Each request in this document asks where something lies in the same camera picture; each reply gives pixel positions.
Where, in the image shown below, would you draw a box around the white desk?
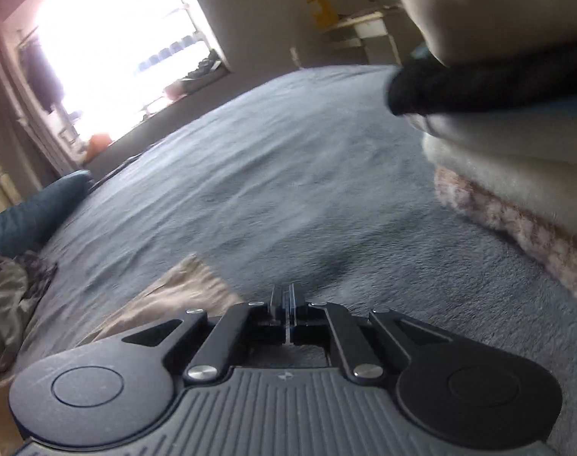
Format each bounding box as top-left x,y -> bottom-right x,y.
321,8 -> 404,66

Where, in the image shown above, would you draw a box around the yellow box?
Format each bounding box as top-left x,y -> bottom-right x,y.
306,0 -> 340,28

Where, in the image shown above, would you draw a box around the white folded cloth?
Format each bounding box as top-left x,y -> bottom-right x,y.
406,99 -> 577,244

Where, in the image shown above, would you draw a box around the orange item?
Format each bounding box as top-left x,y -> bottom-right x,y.
85,133 -> 114,158

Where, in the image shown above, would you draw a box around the grey garment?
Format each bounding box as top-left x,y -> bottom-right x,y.
0,248 -> 60,374

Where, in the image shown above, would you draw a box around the dark hanging clothes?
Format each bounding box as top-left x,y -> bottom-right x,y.
19,42 -> 64,116

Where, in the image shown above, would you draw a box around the grey curtain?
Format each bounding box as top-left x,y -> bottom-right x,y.
0,7 -> 76,179

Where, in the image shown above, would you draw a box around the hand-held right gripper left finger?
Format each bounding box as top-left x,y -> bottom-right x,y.
121,285 -> 288,385

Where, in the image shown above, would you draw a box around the pink patterned folded blanket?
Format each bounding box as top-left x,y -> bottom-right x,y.
432,163 -> 577,315

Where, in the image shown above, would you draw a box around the beige pants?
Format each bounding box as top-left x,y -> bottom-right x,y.
88,253 -> 247,344

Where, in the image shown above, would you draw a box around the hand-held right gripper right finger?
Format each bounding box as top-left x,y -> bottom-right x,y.
288,283 -> 454,386

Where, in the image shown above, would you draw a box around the black folded cloth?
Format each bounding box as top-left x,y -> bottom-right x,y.
384,39 -> 577,118

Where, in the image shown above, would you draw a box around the blue duvet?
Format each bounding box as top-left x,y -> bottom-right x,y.
0,170 -> 95,253

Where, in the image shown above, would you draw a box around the window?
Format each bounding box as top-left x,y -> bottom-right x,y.
12,0 -> 233,155

